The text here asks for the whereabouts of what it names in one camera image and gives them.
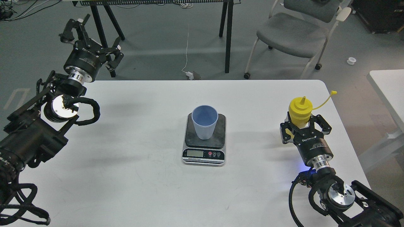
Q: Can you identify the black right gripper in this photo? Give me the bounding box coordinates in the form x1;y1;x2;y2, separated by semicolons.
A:
280;114;334;167

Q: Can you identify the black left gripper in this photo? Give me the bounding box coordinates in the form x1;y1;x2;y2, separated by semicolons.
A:
59;18;124;83

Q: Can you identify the yellow squeeze bottle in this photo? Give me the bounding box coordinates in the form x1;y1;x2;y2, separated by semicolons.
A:
288;90;337;128

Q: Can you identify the blue plastic cup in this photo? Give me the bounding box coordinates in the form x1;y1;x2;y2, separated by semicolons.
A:
191;105;218;140

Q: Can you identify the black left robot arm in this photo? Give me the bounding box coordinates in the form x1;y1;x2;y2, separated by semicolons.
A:
0;14;124;225

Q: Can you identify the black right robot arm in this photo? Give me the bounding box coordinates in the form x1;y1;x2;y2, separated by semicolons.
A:
280;114;403;227

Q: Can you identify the digital kitchen scale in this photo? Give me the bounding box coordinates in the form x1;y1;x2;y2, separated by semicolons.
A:
182;114;226;166

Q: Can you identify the black-legged background table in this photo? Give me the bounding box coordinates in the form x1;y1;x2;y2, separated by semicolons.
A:
72;0;235;73

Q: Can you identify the white plastic spool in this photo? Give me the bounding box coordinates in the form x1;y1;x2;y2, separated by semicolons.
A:
346;56;357;66

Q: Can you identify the white side table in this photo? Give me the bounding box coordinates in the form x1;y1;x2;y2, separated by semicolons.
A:
358;69;404;172

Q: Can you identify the grey office chair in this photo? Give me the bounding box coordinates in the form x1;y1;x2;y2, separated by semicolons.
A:
244;0;352;79

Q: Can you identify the black cabinet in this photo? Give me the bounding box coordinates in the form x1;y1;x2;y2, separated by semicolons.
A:
352;0;404;34

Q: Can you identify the white charger cable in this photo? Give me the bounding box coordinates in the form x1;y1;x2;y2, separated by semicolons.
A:
181;25;201;80

